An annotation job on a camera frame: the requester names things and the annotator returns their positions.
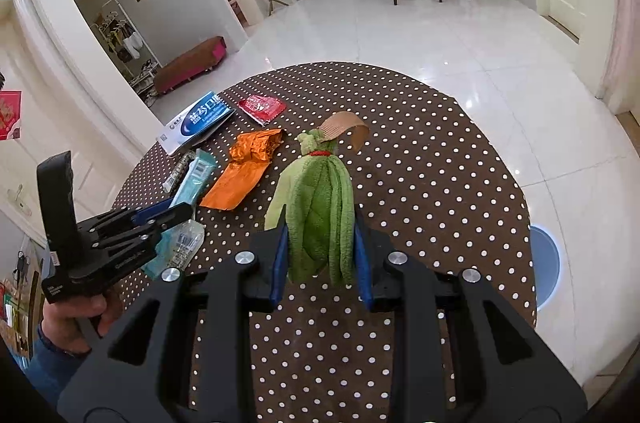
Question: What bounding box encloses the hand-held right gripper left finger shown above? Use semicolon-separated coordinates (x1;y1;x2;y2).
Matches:
56;206;291;423

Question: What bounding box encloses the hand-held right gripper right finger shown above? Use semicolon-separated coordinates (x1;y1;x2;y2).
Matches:
351;206;588;423

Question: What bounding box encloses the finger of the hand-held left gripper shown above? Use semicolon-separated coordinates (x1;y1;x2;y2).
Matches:
90;203;194;255
80;197;176;234

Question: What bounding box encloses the clear plastic packet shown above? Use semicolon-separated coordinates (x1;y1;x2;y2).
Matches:
167;219;206;272

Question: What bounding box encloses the green plush toy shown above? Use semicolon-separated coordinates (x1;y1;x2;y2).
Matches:
264;128;357;288

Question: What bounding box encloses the person's left forearm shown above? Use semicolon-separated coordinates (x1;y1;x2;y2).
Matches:
24;328;96;410

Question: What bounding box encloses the person's left hand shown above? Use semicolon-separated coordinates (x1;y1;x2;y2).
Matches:
42;290;124;353

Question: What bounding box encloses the teal plastic wrapper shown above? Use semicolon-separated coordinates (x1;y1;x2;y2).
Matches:
141;233;176;280

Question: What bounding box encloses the light blue wrapper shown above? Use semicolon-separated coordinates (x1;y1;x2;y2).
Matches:
172;149;219;207

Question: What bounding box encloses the orange foil wrapper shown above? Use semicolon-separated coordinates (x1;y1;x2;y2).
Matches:
200;128;285;210

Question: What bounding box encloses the brown polka dot tablecloth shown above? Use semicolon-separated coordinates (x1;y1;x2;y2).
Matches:
112;60;538;423

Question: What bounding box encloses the blue white toothpaste box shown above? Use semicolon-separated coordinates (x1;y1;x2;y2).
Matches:
161;92;237;156

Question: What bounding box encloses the coat rack with clothes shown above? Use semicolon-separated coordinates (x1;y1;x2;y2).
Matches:
92;0;161;97

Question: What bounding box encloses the brown corrugated paper strip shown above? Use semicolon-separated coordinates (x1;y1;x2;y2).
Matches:
320;112;371;152

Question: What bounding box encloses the red foil packet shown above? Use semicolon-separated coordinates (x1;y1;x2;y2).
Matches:
237;94;287;125

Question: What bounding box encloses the brown red bench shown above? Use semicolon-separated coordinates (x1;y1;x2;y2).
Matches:
152;36;227;95

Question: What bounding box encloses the white hanging bag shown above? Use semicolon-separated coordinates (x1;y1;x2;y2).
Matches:
122;30;144;59

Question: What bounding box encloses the blue plastic basin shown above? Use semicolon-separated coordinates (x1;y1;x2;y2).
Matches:
527;224;564;307

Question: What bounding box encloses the pink curtain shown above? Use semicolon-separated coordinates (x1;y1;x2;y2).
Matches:
600;0;640;114

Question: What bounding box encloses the red paper wall hanging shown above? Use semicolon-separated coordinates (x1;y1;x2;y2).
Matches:
0;90;24;142

